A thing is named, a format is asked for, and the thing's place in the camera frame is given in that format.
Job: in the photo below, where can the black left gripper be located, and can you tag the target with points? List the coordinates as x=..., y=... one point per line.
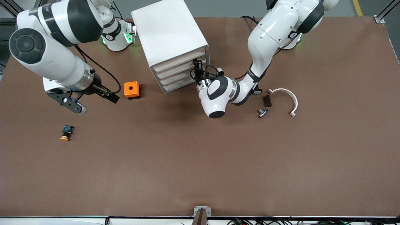
x=198, y=76

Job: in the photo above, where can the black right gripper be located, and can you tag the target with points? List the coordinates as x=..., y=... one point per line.
x=95, y=87

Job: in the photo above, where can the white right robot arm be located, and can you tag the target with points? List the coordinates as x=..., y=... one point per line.
x=56, y=62

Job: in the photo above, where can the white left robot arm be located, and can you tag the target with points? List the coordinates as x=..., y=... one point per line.
x=268, y=34

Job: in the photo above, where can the white drawer cabinet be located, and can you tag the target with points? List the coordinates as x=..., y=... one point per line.
x=168, y=28

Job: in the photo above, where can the yellow-capped push button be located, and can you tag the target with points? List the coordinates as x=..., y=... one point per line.
x=66, y=131

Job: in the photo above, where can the dark brown cylinder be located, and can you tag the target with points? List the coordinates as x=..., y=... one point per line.
x=267, y=101

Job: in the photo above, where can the chrome metal tee fitting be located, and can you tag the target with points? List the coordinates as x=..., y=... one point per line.
x=262, y=112

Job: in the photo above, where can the orange button enclosure box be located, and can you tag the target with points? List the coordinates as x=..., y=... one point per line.
x=135, y=93

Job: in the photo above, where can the aluminium frame profile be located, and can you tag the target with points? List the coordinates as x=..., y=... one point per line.
x=9, y=7
x=386, y=11

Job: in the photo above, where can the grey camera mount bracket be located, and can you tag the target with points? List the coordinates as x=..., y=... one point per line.
x=202, y=215

